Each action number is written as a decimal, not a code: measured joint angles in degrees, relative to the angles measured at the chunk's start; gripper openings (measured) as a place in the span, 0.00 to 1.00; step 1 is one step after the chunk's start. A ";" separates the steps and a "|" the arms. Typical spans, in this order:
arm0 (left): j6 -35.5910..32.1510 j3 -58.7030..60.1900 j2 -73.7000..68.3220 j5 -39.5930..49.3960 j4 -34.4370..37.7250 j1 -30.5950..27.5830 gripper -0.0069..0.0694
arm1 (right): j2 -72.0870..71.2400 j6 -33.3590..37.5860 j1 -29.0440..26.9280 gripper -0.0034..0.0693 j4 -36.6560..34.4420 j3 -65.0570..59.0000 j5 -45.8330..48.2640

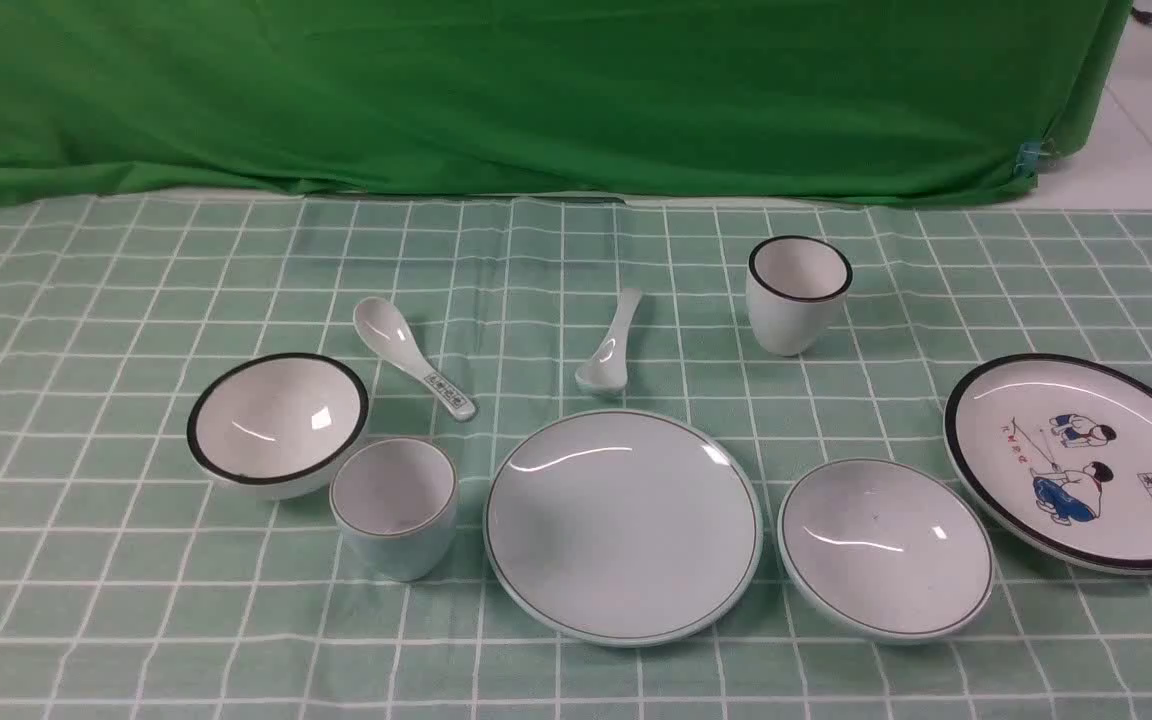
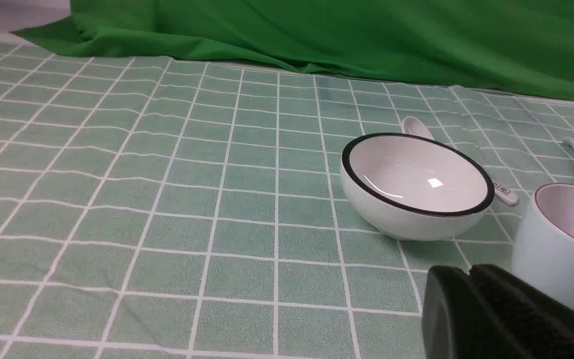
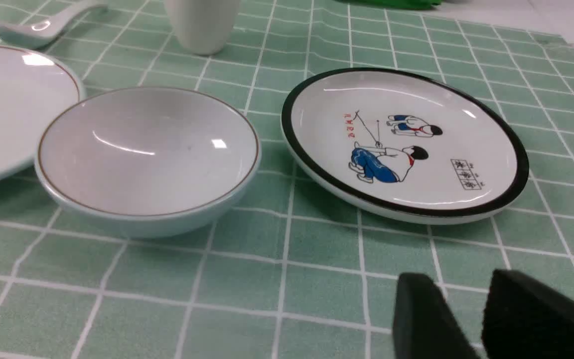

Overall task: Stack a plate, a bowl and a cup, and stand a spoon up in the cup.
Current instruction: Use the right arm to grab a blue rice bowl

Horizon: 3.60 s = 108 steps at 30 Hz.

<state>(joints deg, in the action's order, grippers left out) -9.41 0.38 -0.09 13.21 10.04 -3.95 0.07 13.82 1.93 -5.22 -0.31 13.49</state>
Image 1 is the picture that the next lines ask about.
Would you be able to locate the light blue ceramic cup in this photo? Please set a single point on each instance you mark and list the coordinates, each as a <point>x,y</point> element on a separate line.
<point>396,502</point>

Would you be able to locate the light blue ceramic spoon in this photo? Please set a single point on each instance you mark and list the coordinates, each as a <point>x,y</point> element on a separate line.
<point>606,373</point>

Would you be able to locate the light blue shallow bowl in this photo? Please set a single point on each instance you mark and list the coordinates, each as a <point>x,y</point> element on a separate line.
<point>885,551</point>

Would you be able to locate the white black-rimmed bowl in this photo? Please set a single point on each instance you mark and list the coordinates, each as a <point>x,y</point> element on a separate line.
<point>279,426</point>

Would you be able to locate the green checkered tablecloth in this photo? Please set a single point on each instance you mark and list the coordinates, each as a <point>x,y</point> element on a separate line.
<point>130,588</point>

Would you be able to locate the white spoon with print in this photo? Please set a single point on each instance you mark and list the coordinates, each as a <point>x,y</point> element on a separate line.
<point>383,329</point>

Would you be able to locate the green backdrop cloth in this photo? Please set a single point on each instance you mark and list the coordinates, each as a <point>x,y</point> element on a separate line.
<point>896,103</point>

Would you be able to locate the large light blue plate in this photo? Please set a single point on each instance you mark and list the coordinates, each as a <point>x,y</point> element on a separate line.
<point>623,528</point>

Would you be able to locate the white black-rimmed cup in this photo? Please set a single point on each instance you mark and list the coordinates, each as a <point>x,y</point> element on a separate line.
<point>795,287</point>

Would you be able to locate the cartoon plate black rim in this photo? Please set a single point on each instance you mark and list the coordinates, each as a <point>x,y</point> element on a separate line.
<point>1058,450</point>

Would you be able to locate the blue binder clip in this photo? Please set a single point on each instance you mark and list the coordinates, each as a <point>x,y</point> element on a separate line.
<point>1027,160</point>

